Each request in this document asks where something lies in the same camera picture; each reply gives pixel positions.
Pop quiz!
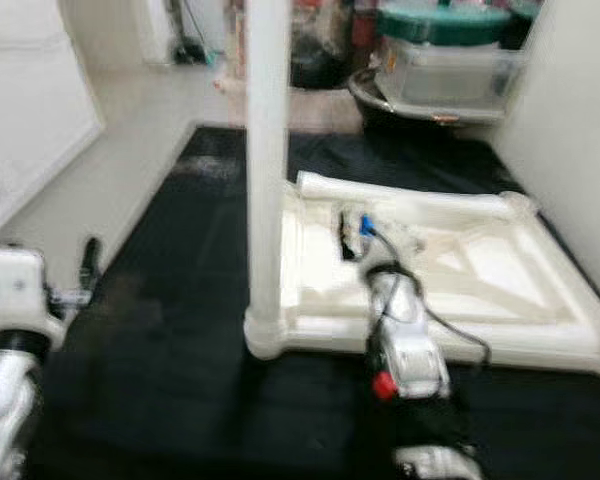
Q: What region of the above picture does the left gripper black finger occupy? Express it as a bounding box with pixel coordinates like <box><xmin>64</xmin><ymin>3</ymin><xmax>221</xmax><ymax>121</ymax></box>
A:
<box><xmin>80</xmin><ymin>235</ymin><xmax>106</xmax><ymax>291</ymax></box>

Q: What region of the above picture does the white plastic children table top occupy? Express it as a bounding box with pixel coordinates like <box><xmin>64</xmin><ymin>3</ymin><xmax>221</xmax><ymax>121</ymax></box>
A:
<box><xmin>243</xmin><ymin>170</ymin><xmax>600</xmax><ymax>386</ymax></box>

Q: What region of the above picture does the black table cloth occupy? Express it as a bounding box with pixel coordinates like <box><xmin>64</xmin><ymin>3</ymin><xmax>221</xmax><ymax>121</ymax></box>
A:
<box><xmin>30</xmin><ymin>122</ymin><xmax>600</xmax><ymax>480</ymax></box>

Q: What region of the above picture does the clear tape strip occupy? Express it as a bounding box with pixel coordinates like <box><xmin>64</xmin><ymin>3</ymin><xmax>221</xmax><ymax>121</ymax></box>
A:
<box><xmin>185</xmin><ymin>155</ymin><xmax>236</xmax><ymax>181</ymax></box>

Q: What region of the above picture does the black plastic bag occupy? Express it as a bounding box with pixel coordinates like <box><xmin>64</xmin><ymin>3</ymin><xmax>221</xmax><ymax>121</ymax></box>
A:
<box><xmin>288</xmin><ymin>35</ymin><xmax>353</xmax><ymax>91</ymax></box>

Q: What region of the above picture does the clear plastic storage box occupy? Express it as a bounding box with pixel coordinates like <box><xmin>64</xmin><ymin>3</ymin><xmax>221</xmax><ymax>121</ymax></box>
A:
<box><xmin>380</xmin><ymin>38</ymin><xmax>526</xmax><ymax>106</ymax></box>

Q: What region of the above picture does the small black floor appliance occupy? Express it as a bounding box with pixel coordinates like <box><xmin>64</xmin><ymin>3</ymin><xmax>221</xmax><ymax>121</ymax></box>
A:
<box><xmin>175</xmin><ymin>35</ymin><xmax>216</xmax><ymax>66</ymax></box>

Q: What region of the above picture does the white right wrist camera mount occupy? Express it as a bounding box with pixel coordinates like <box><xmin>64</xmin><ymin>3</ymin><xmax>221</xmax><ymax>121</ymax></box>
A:
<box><xmin>345</xmin><ymin>205</ymin><xmax>401</xmax><ymax>251</ymax></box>

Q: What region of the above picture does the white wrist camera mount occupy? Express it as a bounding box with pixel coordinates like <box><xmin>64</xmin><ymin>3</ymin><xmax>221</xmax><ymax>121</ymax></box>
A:
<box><xmin>345</xmin><ymin>205</ymin><xmax>401</xmax><ymax>251</ymax></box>
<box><xmin>0</xmin><ymin>248</ymin><xmax>53</xmax><ymax>331</ymax></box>

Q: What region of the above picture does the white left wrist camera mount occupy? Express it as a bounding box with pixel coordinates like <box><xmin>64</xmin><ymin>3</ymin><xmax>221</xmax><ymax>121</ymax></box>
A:
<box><xmin>0</xmin><ymin>248</ymin><xmax>53</xmax><ymax>331</ymax></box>

